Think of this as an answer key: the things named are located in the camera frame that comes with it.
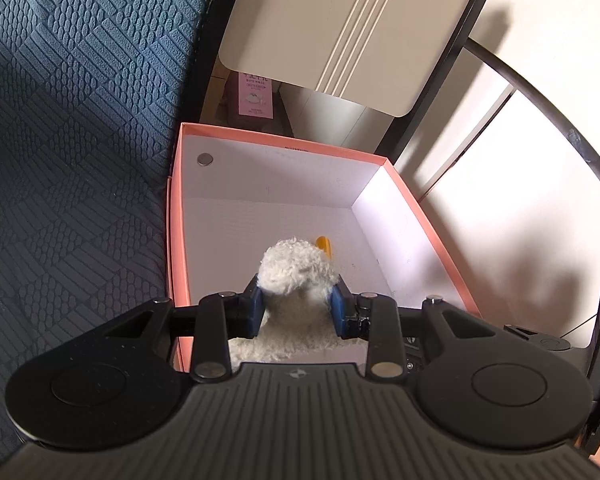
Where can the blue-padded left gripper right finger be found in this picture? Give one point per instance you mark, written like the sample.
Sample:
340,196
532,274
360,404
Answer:
374,318

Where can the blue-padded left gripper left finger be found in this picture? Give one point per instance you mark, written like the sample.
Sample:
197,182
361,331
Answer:
220,317

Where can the fluffy white hair clip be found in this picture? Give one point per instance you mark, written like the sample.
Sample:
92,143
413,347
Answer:
296,278

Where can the yellow handled screwdriver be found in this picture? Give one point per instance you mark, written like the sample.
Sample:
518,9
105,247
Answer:
325,244

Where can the pink cardboard box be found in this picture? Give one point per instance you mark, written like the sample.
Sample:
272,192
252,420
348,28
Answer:
235,193

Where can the pink printed carton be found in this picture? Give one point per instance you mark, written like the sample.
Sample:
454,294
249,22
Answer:
255,96

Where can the beige folding chair back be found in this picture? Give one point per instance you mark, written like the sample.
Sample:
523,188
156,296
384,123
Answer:
377,53

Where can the blue textured seat cushion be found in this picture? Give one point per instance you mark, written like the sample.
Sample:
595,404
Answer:
91,95

